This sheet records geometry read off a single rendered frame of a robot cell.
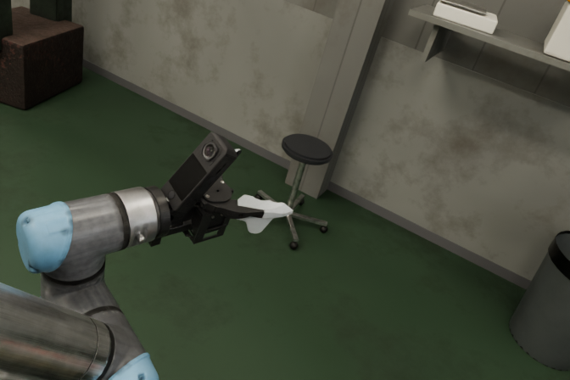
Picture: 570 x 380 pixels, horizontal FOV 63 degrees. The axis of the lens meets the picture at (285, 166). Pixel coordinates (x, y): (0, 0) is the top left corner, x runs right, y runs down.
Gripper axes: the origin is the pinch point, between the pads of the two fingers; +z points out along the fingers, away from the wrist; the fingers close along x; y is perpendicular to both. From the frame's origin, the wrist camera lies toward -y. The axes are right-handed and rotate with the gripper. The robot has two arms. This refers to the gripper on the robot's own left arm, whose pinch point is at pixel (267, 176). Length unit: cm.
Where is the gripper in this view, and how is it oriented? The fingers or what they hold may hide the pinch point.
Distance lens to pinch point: 74.7
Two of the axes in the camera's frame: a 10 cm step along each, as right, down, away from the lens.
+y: -3.3, 7.6, 5.6
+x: 5.8, 6.3, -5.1
